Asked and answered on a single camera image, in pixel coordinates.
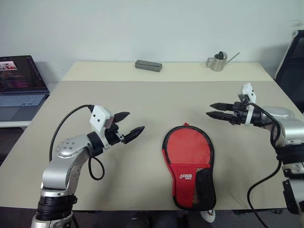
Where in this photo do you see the black office chair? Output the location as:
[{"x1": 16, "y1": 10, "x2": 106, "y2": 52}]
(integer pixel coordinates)
[{"x1": 274, "y1": 29, "x2": 304, "y2": 108}]

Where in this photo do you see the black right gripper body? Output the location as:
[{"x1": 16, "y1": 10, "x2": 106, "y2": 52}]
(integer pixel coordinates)
[{"x1": 229, "y1": 101, "x2": 249, "y2": 126}]

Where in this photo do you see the red black paddle case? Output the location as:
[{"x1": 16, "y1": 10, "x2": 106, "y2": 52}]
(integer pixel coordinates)
[{"x1": 161, "y1": 122, "x2": 217, "y2": 211}]

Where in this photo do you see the grey rectangular box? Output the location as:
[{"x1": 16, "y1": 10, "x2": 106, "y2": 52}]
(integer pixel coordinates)
[{"x1": 134, "y1": 59, "x2": 163, "y2": 72}]

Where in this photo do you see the dark table base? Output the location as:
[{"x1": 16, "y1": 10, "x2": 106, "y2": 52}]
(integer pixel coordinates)
[{"x1": 233, "y1": 208, "x2": 286, "y2": 215}]

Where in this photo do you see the dark rounded shape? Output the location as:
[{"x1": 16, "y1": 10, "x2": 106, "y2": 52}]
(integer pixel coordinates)
[
  {"x1": 131, "y1": 210, "x2": 153, "y2": 228},
  {"x1": 184, "y1": 210, "x2": 205, "y2": 228}
]

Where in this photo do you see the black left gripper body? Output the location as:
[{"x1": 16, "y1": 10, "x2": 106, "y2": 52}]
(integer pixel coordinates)
[{"x1": 105, "y1": 123, "x2": 126, "y2": 146}]

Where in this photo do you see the white pompom zipper charm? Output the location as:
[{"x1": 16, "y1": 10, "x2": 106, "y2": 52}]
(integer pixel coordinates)
[{"x1": 199, "y1": 209, "x2": 217, "y2": 224}]

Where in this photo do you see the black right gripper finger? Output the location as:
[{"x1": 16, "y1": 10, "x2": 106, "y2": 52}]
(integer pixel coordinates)
[
  {"x1": 209, "y1": 102, "x2": 235, "y2": 112},
  {"x1": 205, "y1": 111, "x2": 235, "y2": 121}
]

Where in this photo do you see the small metal watering can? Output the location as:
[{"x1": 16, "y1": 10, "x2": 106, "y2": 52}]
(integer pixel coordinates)
[{"x1": 204, "y1": 50, "x2": 241, "y2": 72}]

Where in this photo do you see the white side table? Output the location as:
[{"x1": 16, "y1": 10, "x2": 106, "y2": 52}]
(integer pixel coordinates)
[{"x1": 0, "y1": 120, "x2": 33, "y2": 129}]

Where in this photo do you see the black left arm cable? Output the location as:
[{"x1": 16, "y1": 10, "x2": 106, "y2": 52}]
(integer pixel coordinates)
[{"x1": 48, "y1": 104, "x2": 105, "y2": 181}]

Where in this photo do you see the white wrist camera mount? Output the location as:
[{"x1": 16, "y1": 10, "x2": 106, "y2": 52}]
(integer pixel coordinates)
[
  {"x1": 89, "y1": 105, "x2": 116, "y2": 148},
  {"x1": 237, "y1": 82, "x2": 257, "y2": 126}
]

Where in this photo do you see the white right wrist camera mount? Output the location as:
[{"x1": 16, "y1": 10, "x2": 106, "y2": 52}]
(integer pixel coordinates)
[{"x1": 237, "y1": 82, "x2": 257, "y2": 126}]

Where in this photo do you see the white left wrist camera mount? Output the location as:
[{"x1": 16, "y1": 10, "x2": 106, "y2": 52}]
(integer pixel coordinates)
[{"x1": 89, "y1": 105, "x2": 116, "y2": 148}]

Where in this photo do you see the beige table cloth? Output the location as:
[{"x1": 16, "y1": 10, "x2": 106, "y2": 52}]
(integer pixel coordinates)
[{"x1": 0, "y1": 80, "x2": 304, "y2": 212}]

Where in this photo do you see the open dark laptop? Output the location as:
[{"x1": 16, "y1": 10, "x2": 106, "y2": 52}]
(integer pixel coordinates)
[{"x1": 0, "y1": 55, "x2": 51, "y2": 123}]

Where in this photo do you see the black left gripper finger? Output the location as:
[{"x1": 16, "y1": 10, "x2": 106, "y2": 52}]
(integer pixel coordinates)
[
  {"x1": 113, "y1": 110, "x2": 131, "y2": 125},
  {"x1": 123, "y1": 125, "x2": 146, "y2": 144}
]

